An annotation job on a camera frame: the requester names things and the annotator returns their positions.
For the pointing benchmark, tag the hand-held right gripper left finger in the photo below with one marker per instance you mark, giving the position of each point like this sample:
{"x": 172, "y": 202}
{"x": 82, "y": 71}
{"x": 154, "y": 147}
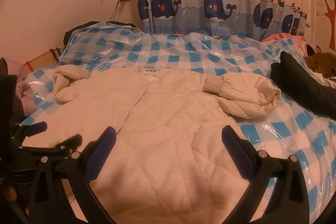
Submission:
{"x": 101, "y": 150}

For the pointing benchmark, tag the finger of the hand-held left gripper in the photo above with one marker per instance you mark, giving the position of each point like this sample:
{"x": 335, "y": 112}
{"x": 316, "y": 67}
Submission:
{"x": 35, "y": 127}
{"x": 65, "y": 144}

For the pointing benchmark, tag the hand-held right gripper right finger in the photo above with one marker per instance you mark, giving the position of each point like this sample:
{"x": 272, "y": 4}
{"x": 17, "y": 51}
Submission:
{"x": 237, "y": 153}

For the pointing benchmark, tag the white quilted jacket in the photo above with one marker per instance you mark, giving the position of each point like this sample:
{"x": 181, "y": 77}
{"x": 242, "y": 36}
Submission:
{"x": 162, "y": 134}

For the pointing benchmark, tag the purple garment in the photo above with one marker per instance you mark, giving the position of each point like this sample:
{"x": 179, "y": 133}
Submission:
{"x": 25, "y": 98}

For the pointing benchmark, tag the dark brown cloth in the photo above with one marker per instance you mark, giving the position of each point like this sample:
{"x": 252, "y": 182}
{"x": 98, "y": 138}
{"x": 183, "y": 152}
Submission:
{"x": 8, "y": 92}

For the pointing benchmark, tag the black garment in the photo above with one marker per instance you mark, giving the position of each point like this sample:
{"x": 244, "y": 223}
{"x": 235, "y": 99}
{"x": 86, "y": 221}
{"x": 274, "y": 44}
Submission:
{"x": 296, "y": 82}

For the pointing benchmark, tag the blue checked plastic sheet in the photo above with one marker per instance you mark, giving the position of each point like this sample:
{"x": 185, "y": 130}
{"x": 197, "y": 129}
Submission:
{"x": 183, "y": 53}

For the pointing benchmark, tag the pink cloth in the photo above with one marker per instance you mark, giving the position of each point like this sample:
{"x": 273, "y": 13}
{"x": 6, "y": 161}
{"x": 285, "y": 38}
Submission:
{"x": 281, "y": 37}

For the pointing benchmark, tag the olive brown cloth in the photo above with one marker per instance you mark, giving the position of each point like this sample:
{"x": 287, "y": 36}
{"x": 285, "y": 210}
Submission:
{"x": 323, "y": 62}

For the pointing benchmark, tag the tree wall sticker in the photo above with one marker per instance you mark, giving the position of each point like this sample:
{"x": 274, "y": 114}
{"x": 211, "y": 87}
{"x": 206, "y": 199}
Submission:
{"x": 328, "y": 11}

